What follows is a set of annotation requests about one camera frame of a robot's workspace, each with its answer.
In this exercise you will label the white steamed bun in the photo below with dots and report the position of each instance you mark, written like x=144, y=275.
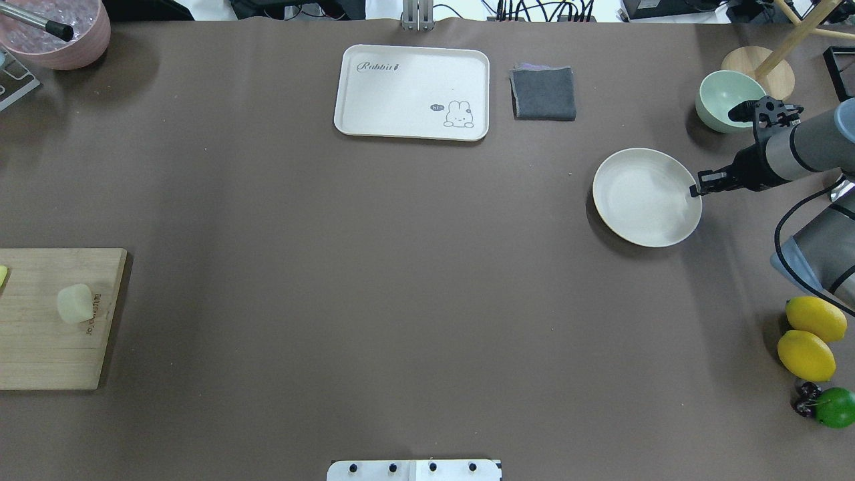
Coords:
x=75, y=304

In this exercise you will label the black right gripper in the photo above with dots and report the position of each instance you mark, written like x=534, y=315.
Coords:
x=749, y=168

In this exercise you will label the dark cherries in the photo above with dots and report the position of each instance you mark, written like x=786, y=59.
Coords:
x=807, y=396

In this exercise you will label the green lime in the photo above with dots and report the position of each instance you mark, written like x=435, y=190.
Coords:
x=835, y=408

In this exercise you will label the cream round plate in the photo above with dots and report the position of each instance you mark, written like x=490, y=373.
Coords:
x=643, y=196

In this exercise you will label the black handled metal utensil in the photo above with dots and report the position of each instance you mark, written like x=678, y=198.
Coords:
x=62, y=31

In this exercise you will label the wooden cutting board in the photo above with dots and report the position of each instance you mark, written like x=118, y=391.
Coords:
x=39, y=350

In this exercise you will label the cream rabbit tray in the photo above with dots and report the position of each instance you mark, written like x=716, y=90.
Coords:
x=413, y=92

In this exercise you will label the metal ice scoop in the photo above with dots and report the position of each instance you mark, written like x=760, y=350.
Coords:
x=843, y=185

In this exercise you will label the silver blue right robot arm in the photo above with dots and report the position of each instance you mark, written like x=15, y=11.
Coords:
x=813, y=241

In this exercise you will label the pink bowl with ice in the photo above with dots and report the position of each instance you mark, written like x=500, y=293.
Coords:
x=91, y=34

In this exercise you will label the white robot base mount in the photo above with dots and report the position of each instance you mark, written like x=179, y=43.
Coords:
x=421, y=469

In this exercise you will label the grey folded cloth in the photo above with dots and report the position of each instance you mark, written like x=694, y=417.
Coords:
x=543, y=93

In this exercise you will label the yellow lemon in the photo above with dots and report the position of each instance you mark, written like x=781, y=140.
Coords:
x=805, y=355
x=816, y=316

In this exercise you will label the mint green bowl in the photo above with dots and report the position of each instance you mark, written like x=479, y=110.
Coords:
x=719, y=92

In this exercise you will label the yellow lemon upper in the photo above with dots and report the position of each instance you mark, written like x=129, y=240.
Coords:
x=816, y=316

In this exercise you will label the black mirror tray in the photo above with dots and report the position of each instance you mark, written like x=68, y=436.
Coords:
x=839, y=61

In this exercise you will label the wooden cup stand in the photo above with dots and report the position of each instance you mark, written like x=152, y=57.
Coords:
x=769, y=67

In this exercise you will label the aluminium frame post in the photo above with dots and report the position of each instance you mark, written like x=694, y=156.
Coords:
x=417, y=15

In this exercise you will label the yellow lemon lower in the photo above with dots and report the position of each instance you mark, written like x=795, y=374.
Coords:
x=805, y=355

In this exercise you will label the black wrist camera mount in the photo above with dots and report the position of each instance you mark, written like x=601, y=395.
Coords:
x=766, y=113

